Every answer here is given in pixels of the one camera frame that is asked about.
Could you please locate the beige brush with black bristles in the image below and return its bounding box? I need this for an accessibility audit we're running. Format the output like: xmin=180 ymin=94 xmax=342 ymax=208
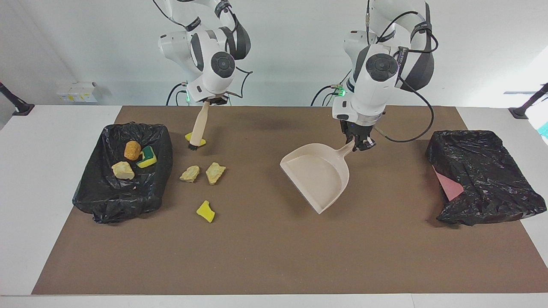
xmin=187 ymin=101 xmax=210 ymax=150

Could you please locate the beige plastic dustpan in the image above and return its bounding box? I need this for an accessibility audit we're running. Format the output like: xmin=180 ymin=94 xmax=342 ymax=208
xmin=280 ymin=139 xmax=356 ymax=214

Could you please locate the beige foam chunk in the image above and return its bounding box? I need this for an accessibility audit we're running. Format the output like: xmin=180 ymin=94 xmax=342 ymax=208
xmin=111 ymin=161 xmax=135 ymax=181
xmin=179 ymin=165 xmax=200 ymax=183
xmin=205 ymin=162 xmax=226 ymax=186

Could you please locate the green and yellow sponge piece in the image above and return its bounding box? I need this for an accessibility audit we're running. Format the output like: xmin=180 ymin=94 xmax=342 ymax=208
xmin=136 ymin=145 xmax=158 ymax=169

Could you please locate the orange-brown sponge lump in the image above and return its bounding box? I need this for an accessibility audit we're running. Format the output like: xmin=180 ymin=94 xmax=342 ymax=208
xmin=124 ymin=141 xmax=142 ymax=161

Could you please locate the pink bin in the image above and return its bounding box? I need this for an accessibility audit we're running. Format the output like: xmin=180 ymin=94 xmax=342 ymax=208
xmin=432 ymin=166 xmax=465 ymax=201

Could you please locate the crumpled black trash bag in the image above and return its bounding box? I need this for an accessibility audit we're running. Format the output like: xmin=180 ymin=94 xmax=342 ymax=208
xmin=72 ymin=122 xmax=173 ymax=224
xmin=425 ymin=130 xmax=548 ymax=226

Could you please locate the brown table mat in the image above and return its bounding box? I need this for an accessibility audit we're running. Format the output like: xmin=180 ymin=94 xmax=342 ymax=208
xmin=31 ymin=106 xmax=548 ymax=296

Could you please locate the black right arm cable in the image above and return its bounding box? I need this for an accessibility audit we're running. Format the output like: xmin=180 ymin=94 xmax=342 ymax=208
xmin=154 ymin=0 xmax=254 ymax=99

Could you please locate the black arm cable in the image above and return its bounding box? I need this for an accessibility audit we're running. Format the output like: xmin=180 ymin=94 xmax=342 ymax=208
xmin=366 ymin=0 xmax=435 ymax=144
xmin=154 ymin=0 xmax=254 ymax=99

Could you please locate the black right base cable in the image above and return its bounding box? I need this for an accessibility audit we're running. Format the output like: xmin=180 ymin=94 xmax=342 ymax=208
xmin=166 ymin=83 xmax=189 ymax=106

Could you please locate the black base cable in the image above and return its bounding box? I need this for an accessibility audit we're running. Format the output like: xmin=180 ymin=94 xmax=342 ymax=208
xmin=166 ymin=83 xmax=189 ymax=106
xmin=311 ymin=68 xmax=352 ymax=107

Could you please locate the black left base cable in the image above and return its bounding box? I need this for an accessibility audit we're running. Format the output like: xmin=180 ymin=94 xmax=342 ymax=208
xmin=311 ymin=68 xmax=352 ymax=107

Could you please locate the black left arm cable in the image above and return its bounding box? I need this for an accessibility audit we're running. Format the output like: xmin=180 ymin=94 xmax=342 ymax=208
xmin=366 ymin=0 xmax=435 ymax=144

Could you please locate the white wall socket box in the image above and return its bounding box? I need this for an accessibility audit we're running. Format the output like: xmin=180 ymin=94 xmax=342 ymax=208
xmin=56 ymin=81 xmax=98 ymax=103

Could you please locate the black camera stand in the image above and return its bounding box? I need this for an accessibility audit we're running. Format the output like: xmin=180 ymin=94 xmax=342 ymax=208
xmin=0 ymin=82 xmax=35 ymax=116
xmin=509 ymin=83 xmax=548 ymax=119

